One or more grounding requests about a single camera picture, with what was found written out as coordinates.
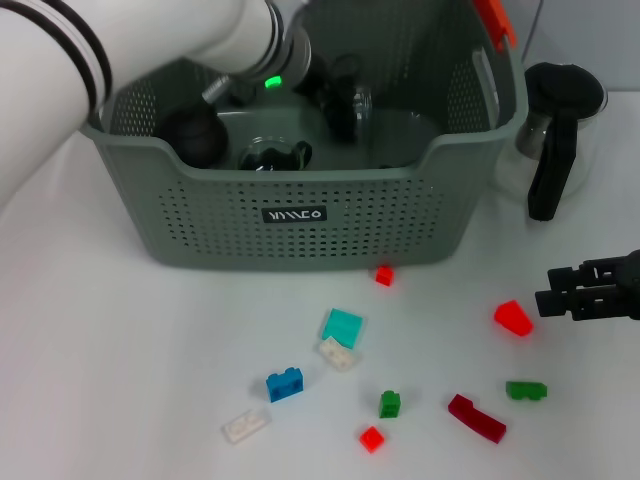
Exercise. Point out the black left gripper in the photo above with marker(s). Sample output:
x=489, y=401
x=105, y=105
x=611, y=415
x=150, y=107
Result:
x=322, y=82

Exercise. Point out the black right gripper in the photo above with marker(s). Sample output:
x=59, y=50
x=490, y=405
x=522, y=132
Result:
x=634, y=285

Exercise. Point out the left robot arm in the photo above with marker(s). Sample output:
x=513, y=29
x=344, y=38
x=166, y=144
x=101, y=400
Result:
x=100, y=50

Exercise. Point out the grey perforated plastic storage bin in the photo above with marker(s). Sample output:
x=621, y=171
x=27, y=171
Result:
x=375, y=220

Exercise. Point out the red sloped toy brick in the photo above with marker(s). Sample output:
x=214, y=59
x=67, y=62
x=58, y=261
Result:
x=514, y=319

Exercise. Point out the green car shaped toy brick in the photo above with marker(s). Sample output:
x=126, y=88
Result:
x=526, y=391

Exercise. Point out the black clay teapot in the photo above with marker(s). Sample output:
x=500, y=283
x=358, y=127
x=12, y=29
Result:
x=195, y=140

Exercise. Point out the small red toy brick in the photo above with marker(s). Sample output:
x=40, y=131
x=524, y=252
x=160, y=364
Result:
x=371, y=440
x=384, y=276

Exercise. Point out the dark red curved toy brick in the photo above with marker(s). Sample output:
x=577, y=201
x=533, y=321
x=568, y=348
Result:
x=475, y=417

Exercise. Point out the teal square toy brick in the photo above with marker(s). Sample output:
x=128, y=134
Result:
x=342, y=325

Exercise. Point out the small green toy brick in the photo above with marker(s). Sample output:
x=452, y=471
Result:
x=390, y=405

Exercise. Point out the white square toy brick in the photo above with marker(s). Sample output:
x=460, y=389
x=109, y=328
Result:
x=340, y=356

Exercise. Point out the blue toy brick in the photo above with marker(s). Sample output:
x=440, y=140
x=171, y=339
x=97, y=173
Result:
x=285, y=386

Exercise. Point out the white flat long toy brick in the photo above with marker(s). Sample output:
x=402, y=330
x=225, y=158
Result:
x=246, y=425

